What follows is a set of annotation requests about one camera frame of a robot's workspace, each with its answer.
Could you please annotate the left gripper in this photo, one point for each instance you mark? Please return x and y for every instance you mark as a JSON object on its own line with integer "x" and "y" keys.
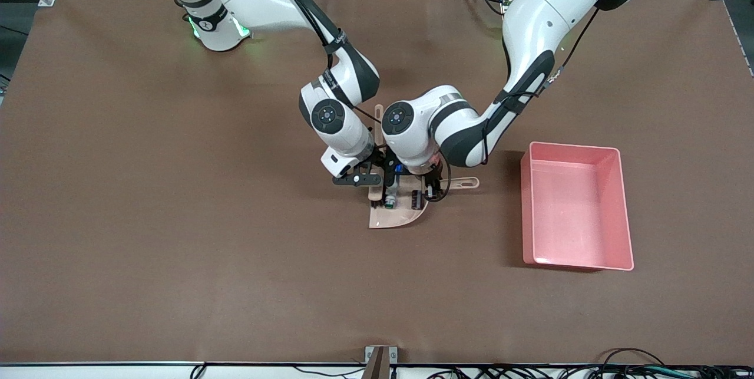
{"x": 434, "y": 184}

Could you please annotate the dark brown capacitor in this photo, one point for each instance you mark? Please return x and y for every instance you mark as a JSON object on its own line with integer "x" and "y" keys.
{"x": 416, "y": 199}

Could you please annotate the white green electronic component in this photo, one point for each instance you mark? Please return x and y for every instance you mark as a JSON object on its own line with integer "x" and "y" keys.
{"x": 390, "y": 202}

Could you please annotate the beige plastic dustpan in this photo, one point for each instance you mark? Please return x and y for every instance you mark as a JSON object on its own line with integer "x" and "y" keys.
{"x": 389, "y": 220}

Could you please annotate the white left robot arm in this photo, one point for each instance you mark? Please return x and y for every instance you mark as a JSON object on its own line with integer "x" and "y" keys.
{"x": 548, "y": 19}

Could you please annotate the pink plastic bin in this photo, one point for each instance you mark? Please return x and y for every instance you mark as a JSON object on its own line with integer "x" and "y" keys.
{"x": 577, "y": 214}

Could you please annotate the brown table mat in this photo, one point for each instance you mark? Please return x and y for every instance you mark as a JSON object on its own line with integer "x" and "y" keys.
{"x": 235, "y": 296}

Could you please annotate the silver base connector plate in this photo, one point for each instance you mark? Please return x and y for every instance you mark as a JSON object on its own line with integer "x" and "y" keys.
{"x": 508, "y": 5}

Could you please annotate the grey metal mount bracket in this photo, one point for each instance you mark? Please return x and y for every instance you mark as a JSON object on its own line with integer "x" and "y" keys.
{"x": 380, "y": 364}

